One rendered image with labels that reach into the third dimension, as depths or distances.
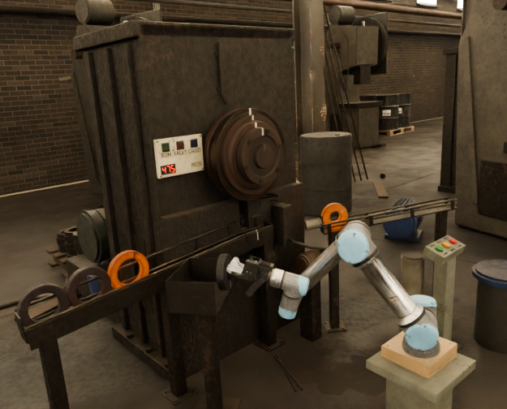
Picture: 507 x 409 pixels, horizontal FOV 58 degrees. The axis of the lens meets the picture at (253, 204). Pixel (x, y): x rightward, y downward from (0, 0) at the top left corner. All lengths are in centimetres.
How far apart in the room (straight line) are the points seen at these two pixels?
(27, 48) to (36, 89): 62
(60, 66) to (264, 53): 605
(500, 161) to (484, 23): 118
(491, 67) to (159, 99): 313
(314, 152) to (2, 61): 506
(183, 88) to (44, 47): 615
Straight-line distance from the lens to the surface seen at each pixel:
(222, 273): 189
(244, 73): 251
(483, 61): 462
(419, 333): 186
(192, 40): 233
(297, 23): 681
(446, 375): 210
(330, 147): 500
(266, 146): 229
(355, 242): 173
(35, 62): 825
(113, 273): 206
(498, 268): 284
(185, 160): 226
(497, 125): 453
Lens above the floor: 146
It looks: 15 degrees down
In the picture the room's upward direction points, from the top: 3 degrees counter-clockwise
